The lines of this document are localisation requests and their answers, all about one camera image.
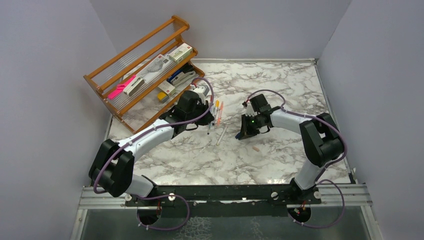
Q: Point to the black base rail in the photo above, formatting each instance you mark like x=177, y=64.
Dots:
x=215, y=201

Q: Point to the white blue tip marker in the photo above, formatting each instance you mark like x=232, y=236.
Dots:
x=209, y=128

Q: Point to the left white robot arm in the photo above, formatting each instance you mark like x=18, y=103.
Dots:
x=112, y=170

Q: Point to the clear white pen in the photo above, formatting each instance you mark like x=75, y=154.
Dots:
x=221, y=136

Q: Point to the blue grey stapler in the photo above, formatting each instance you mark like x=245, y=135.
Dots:
x=177, y=77

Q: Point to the yellow grey eraser block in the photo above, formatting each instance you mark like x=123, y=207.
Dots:
x=162, y=97

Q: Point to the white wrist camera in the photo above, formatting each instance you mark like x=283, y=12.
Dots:
x=249, y=110
x=202, y=91

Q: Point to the pink highlighter marker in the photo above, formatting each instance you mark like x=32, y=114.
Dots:
x=120, y=87

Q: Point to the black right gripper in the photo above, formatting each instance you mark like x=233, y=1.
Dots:
x=245, y=131

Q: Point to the thin white black pen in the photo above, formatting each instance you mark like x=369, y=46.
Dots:
x=215, y=111

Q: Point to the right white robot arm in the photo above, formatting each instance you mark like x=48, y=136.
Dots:
x=322, y=142

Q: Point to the beige deli staples box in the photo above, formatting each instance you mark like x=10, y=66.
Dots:
x=167, y=88

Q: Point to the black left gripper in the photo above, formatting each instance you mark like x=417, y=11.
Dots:
x=205, y=120

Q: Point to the long white printed box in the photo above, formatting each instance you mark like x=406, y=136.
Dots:
x=154, y=68

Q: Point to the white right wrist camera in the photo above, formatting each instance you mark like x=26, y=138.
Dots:
x=249, y=110

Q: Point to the green white deli box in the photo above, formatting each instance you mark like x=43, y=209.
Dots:
x=180, y=53

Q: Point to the wooden shelf rack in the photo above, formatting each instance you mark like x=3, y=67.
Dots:
x=143, y=108

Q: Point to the orange pen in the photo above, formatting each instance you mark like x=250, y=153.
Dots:
x=218, y=122

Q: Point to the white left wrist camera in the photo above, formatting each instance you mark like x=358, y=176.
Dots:
x=202, y=91

